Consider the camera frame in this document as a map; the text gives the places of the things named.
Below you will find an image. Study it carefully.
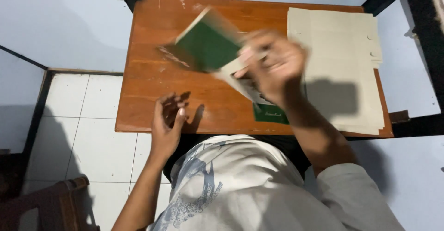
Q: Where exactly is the brown wooden chair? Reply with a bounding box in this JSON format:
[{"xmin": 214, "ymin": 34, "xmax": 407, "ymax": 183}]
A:
[{"xmin": 0, "ymin": 176, "xmax": 101, "ymax": 231}]

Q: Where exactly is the person's left hand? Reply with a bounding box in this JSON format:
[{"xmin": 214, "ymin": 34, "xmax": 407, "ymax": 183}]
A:
[{"xmin": 151, "ymin": 92, "xmax": 191, "ymax": 161}]

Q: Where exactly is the green and cream folding carton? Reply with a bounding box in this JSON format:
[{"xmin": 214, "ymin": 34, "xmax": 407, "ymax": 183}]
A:
[{"xmin": 158, "ymin": 6, "xmax": 290, "ymax": 125}]

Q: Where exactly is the white printed shirt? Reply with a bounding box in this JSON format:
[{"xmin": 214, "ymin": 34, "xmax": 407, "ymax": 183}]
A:
[{"xmin": 146, "ymin": 135, "xmax": 406, "ymax": 231}]

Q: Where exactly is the stack of cream flat cartons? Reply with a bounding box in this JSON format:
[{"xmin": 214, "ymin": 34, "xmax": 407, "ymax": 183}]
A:
[{"xmin": 287, "ymin": 7, "xmax": 385, "ymax": 136}]

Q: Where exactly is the person's right hand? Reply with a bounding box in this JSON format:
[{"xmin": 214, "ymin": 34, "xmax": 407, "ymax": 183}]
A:
[{"xmin": 234, "ymin": 29, "xmax": 308, "ymax": 109}]

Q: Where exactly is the black metal frame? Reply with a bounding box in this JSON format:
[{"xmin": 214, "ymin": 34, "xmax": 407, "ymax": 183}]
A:
[{"xmin": 106, "ymin": 0, "xmax": 444, "ymax": 148}]

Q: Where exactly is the brown wooden desk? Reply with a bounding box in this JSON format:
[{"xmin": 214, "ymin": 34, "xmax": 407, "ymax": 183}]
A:
[{"xmin": 115, "ymin": 0, "xmax": 394, "ymax": 139}]

